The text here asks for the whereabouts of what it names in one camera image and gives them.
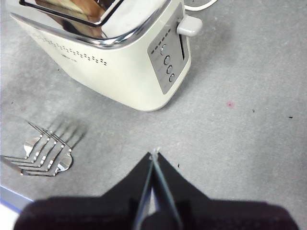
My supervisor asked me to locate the cream toaster with chrome top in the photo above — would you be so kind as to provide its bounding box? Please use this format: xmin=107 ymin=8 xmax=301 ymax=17
xmin=9 ymin=0 xmax=192 ymax=112

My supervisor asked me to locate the brown toast bread slice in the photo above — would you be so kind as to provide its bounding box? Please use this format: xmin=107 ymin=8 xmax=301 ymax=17
xmin=35 ymin=0 xmax=107 ymax=24

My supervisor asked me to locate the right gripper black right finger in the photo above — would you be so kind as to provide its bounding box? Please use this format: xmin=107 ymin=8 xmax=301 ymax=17
xmin=138 ymin=151 xmax=302 ymax=230

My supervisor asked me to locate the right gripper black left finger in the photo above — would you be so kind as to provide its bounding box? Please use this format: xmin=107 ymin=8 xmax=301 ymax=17
xmin=13 ymin=152 xmax=154 ymax=230

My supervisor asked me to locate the white toaster power cord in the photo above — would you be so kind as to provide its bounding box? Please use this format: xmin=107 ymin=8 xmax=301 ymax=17
xmin=184 ymin=0 xmax=219 ymax=12

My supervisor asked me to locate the shiny metal bread rack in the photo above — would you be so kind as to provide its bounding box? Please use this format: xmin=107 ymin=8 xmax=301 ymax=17
xmin=0 ymin=115 xmax=87 ymax=178

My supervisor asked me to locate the grey toaster lever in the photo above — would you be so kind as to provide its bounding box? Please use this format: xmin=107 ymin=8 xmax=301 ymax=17
xmin=176 ymin=15 xmax=203 ymax=37

